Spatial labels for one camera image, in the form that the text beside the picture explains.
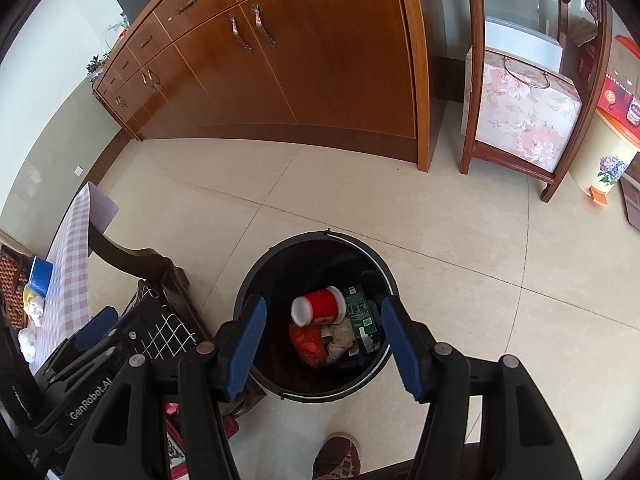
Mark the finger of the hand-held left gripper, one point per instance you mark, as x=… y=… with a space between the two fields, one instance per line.
x=122 y=345
x=97 y=327

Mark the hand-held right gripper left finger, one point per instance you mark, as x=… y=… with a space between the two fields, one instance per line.
x=245 y=350

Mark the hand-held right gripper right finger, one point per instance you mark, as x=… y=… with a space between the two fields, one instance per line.
x=405 y=350

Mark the green milk carton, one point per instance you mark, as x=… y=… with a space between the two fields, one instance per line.
x=362 y=315

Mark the beige cloth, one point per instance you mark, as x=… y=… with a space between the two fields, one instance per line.
x=342 y=335

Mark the red plastic bag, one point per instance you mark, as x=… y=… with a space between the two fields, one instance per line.
x=310 y=345

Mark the black trash bin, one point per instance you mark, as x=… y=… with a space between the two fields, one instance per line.
x=280 y=280

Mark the red paper cup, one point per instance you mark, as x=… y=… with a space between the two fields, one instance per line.
x=325 y=307

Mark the black grid seat cushion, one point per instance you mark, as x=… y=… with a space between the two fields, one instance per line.
x=165 y=325

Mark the white crumpled tissue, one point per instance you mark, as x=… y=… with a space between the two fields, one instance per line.
x=36 y=312

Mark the banana peel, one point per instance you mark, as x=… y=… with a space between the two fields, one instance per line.
x=32 y=296

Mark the pink checkered tablecloth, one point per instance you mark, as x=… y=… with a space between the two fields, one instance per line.
x=70 y=260

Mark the blue round container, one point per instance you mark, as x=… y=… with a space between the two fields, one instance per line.
x=40 y=275

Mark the dark wooden chair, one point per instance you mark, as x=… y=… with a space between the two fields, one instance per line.
x=145 y=265

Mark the wooden bench with patterned cushions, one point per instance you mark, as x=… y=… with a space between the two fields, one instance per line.
x=7 y=270

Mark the brown slipper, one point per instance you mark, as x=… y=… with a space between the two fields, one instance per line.
x=337 y=457

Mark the small potted plant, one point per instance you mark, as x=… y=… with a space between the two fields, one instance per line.
x=96 y=67

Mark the floral storage box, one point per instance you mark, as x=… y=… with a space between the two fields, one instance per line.
x=520 y=110

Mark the cream floral pedal bin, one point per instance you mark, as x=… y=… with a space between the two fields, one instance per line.
x=595 y=160

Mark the long wooden sideboard cabinet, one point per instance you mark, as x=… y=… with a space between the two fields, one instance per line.
x=300 y=60

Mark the red printed box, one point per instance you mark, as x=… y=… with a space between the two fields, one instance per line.
x=620 y=110

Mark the white box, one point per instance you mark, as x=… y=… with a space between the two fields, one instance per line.
x=520 y=35

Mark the wooden stand frame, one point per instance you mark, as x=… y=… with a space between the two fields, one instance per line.
x=472 y=110

